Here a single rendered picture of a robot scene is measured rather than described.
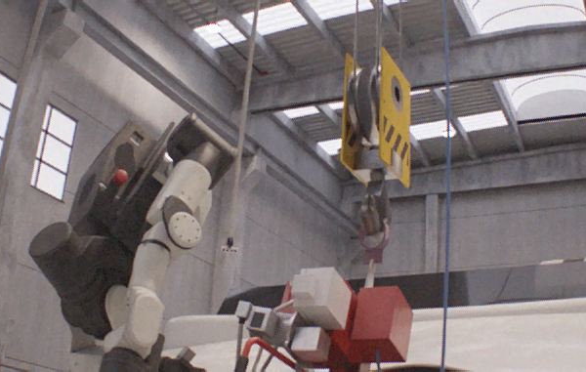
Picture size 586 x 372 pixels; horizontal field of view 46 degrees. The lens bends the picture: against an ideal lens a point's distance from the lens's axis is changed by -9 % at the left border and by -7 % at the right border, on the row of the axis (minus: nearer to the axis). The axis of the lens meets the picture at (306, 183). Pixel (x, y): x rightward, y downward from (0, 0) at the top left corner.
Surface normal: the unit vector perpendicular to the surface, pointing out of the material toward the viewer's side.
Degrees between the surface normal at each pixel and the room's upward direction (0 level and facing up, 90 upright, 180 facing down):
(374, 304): 73
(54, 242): 61
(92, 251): 90
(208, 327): 90
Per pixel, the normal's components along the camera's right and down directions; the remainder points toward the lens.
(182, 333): -0.67, -0.30
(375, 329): -0.40, -0.61
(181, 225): 0.63, -0.45
